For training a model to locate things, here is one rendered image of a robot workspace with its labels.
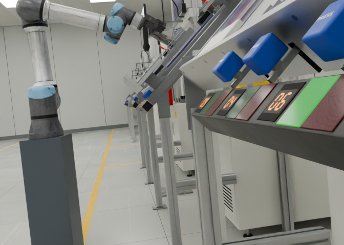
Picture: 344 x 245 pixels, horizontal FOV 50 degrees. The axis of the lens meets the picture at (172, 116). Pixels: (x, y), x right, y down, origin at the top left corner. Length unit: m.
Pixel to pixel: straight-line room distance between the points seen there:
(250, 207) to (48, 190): 0.88
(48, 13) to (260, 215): 1.29
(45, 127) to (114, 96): 8.71
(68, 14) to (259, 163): 1.07
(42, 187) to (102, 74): 8.80
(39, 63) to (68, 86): 8.61
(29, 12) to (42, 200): 0.82
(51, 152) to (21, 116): 9.04
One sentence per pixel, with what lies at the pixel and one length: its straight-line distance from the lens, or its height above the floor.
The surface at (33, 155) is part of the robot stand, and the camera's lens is 1.69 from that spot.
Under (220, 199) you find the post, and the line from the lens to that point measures 1.31.
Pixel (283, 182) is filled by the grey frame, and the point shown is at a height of 0.26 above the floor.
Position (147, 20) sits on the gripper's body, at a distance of 1.90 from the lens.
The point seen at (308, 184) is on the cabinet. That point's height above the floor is 0.22.
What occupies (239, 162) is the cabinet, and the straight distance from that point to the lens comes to 1.65.
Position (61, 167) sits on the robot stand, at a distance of 1.66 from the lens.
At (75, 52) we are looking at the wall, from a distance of 10.52.
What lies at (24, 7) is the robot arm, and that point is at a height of 1.12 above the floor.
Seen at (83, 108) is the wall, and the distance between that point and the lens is 10.41.
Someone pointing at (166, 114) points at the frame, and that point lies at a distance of 1.52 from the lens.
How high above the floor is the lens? 0.67
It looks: 3 degrees down
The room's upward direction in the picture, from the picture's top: 6 degrees counter-clockwise
